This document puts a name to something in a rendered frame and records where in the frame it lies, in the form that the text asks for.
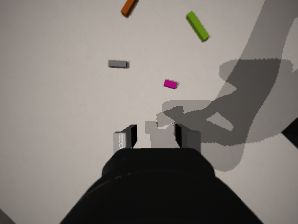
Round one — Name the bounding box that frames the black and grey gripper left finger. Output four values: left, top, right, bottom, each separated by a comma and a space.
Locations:
113, 124, 137, 154

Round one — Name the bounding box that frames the orange-brown rectangular block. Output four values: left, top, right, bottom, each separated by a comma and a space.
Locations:
121, 0, 138, 18

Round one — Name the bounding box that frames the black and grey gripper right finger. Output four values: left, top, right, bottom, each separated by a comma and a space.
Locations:
175, 124, 201, 154

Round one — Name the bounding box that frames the lime green rod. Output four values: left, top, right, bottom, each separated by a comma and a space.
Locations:
186, 11, 209, 43

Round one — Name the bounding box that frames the small magenta block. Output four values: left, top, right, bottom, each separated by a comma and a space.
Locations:
164, 79, 177, 89

